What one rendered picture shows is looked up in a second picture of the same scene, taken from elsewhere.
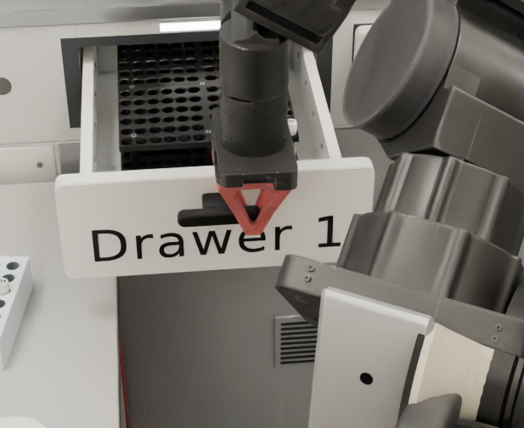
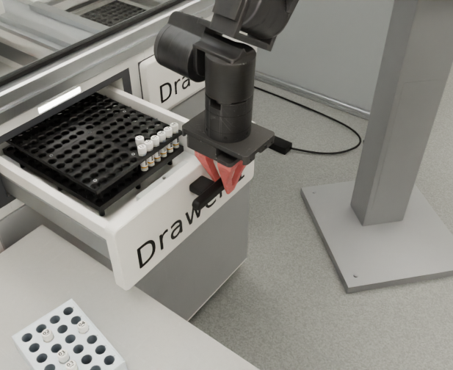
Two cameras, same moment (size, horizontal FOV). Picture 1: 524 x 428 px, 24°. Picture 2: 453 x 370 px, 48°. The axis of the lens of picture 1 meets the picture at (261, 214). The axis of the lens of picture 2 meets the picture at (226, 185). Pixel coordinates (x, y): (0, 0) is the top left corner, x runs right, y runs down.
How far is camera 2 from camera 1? 0.69 m
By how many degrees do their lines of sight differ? 37
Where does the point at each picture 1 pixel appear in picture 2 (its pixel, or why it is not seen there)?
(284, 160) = (261, 131)
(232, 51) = (235, 69)
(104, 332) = (154, 308)
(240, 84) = (240, 91)
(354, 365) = not seen: outside the picture
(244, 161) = (244, 143)
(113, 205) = (146, 224)
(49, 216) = (31, 270)
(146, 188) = (162, 200)
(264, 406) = not seen: hidden behind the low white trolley
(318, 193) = not seen: hidden behind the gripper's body
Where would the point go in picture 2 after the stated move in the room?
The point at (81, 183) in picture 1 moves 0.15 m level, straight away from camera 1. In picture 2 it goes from (128, 221) to (39, 177)
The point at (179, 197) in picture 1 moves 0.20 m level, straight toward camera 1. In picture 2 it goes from (178, 195) to (311, 269)
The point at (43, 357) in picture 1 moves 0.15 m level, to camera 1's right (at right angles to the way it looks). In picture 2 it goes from (140, 349) to (219, 281)
